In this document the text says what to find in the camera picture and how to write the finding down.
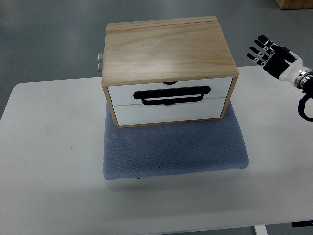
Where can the black white robotic hand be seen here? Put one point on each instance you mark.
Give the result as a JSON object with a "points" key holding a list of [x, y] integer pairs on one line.
{"points": [[278, 61]]}

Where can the white drawer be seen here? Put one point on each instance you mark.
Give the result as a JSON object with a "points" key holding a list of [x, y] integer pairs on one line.
{"points": [[123, 95], [141, 114]]}

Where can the metal clamp behind cabinet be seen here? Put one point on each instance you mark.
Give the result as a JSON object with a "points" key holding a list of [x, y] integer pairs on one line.
{"points": [[100, 61]]}

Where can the black drawer handle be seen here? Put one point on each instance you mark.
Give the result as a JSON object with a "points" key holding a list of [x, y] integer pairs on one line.
{"points": [[172, 96]]}

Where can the black bracket under table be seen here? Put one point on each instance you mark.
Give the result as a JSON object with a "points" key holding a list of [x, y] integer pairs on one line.
{"points": [[302, 224]]}

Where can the white table leg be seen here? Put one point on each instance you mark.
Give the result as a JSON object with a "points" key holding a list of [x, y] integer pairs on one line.
{"points": [[260, 230]]}

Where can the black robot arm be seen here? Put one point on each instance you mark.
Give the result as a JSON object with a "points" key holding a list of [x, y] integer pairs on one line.
{"points": [[305, 82]]}

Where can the cardboard box corner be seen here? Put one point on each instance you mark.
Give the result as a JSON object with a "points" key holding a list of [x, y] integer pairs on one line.
{"points": [[294, 4]]}

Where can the blue mesh mat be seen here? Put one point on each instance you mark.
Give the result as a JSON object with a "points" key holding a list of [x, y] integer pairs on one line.
{"points": [[173, 149]]}

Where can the white top drawer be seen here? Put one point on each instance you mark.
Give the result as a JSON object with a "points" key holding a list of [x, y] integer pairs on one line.
{"points": [[123, 95]]}

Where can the wooden drawer cabinet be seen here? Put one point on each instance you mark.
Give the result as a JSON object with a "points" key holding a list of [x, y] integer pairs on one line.
{"points": [[166, 51]]}

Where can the white bottom drawer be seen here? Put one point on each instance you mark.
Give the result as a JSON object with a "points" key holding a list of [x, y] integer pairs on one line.
{"points": [[141, 114]]}

